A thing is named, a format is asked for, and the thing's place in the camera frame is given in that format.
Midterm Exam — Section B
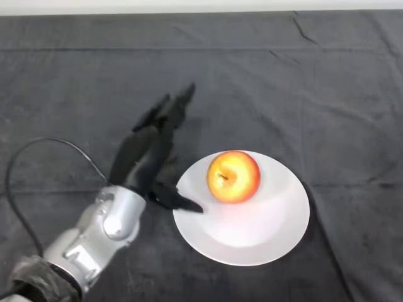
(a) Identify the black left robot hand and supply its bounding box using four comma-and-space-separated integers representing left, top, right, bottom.
110, 82, 204, 215

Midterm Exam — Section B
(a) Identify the red yellow apple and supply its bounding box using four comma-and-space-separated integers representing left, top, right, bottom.
206, 150, 261, 204

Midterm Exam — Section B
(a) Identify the white round plate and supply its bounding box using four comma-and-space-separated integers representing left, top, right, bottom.
172, 150, 311, 267

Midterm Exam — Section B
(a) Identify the black table cloth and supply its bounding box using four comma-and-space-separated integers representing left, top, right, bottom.
0, 9, 403, 302

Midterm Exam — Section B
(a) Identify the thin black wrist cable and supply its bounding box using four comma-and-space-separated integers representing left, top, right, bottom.
4, 137, 111, 256

